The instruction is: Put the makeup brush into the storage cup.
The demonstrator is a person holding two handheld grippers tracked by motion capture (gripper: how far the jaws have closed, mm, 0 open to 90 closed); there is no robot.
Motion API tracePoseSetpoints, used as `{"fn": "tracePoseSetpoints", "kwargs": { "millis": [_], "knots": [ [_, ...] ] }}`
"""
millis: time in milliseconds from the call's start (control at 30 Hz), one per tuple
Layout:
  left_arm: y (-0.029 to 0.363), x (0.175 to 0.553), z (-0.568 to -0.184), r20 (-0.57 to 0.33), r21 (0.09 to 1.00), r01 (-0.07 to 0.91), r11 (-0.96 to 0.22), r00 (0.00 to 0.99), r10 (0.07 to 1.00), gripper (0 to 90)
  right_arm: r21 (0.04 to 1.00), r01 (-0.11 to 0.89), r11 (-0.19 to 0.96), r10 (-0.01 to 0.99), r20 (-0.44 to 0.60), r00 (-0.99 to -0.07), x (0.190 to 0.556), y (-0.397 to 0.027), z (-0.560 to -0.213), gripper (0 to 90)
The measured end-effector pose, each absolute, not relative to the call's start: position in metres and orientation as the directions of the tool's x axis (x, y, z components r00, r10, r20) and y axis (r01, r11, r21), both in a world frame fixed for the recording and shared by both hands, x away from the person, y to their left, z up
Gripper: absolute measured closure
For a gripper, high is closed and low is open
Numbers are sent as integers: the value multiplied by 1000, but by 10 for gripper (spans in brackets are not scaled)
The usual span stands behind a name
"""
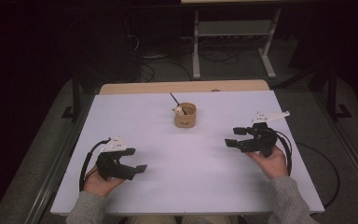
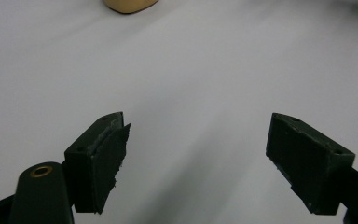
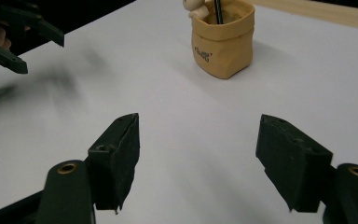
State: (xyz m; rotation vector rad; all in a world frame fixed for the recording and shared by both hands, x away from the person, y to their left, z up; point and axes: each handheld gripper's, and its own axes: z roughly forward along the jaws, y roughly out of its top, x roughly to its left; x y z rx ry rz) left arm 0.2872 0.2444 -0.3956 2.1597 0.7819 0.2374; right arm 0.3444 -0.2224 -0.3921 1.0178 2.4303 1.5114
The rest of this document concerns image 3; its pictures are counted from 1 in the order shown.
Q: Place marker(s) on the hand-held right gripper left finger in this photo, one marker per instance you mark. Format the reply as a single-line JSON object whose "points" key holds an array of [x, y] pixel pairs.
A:
{"points": [[118, 161]]}

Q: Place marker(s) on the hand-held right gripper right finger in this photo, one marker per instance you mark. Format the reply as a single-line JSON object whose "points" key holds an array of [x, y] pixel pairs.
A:
{"points": [[295, 165]]}

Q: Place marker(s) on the tan pen holder with figurine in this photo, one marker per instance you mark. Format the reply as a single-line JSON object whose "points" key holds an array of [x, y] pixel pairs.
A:
{"points": [[222, 49]]}

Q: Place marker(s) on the black pen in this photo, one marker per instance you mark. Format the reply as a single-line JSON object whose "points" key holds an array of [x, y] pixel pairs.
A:
{"points": [[218, 12]]}

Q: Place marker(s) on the white table board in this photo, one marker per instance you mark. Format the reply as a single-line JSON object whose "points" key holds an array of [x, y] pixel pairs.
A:
{"points": [[199, 102]]}

